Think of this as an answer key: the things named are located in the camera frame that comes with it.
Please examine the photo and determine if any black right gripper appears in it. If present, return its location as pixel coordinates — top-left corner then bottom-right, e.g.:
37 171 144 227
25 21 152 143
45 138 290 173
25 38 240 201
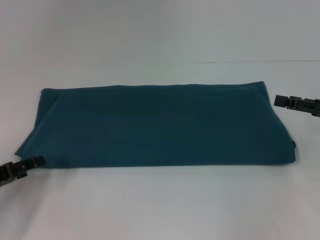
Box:
273 94 320 118

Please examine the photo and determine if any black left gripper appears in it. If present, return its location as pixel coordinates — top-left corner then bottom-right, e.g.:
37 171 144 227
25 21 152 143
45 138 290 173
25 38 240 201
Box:
0 155 48 188

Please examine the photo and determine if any teal blue t-shirt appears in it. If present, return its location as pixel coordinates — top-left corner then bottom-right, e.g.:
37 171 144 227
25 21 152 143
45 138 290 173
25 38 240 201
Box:
13 80 299 169

